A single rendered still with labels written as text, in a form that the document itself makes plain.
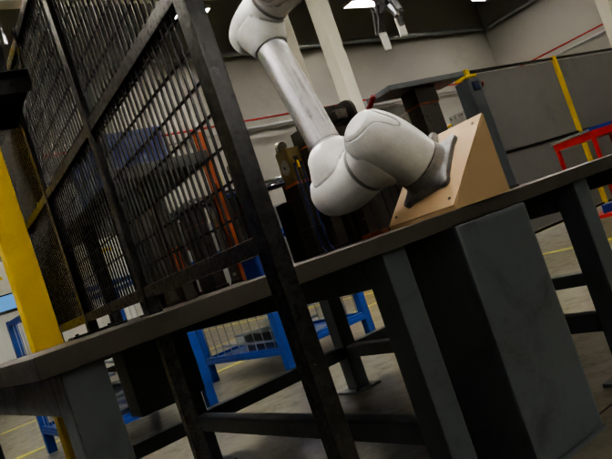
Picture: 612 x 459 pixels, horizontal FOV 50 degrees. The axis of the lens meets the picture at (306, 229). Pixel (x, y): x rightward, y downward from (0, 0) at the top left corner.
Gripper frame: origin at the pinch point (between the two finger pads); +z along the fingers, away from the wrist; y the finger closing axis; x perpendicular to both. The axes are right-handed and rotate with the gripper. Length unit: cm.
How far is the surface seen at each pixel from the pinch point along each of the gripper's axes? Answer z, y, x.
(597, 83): -22, 424, -539
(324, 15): -163, 393, -189
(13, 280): 39, 49, 148
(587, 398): 125, -53, 15
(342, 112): 20.7, 1.6, 28.8
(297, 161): 33, -1, 52
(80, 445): 82, -80, 139
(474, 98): 28.7, 0.0, -24.4
